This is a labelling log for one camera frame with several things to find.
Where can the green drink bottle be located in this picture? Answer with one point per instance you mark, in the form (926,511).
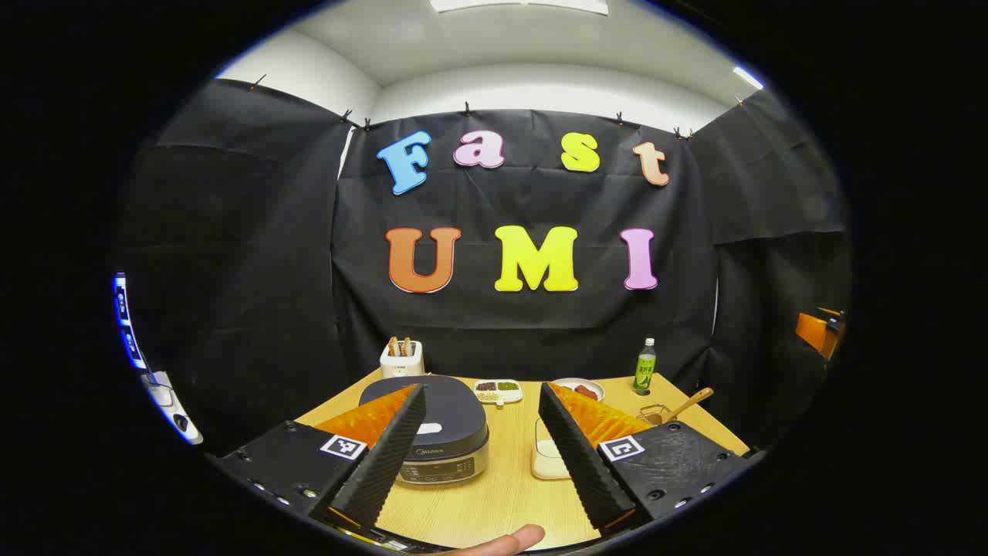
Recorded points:
(644,371)

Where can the dark grey rice cooker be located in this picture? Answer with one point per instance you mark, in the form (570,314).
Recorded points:
(455,417)

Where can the computer monitor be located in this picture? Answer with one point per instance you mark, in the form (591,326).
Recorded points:
(123,316)

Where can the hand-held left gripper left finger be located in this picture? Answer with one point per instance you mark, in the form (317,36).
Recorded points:
(386,463)

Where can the white divided bean dish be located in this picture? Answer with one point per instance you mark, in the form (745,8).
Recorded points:
(498,392)

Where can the clear rice container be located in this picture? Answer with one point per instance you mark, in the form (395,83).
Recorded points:
(546,448)

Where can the brown meat piece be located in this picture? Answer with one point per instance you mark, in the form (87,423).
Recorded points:
(587,392)

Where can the white round plate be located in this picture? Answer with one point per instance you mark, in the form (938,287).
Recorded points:
(565,381)

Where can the small ceiling light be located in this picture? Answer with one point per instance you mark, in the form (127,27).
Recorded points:
(749,77)

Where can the black computer mouse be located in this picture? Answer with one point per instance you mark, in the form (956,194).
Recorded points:
(181,422)

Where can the white toaster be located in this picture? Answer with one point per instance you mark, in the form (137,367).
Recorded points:
(401,366)

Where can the white side desk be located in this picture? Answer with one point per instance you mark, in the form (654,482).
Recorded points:
(166,401)

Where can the wooden spoon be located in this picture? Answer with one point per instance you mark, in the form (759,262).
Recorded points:
(695,400)

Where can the black backdrop cloth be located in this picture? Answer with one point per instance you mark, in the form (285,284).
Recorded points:
(540,332)

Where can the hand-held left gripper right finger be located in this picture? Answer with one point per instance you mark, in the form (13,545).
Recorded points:
(579,463)

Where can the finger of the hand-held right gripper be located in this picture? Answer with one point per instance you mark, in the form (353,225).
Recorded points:
(818,328)

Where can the large ceiling light panel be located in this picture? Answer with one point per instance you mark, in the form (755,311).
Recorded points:
(517,5)

